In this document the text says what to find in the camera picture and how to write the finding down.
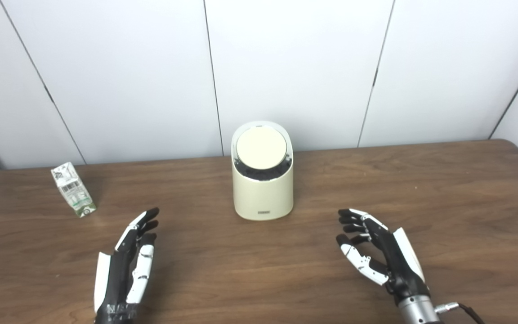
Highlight cream-colored bin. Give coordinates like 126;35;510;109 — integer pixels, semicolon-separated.
231;121;295;221

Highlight cream round bin lid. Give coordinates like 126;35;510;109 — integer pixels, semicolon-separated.
236;127;288;170

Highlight white and black left hand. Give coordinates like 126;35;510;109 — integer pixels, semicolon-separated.
94;207;160;324

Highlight white green milk carton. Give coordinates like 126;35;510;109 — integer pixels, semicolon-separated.
51;162;98;218

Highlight white and black right hand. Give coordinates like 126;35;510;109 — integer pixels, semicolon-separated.
336;208;431;306

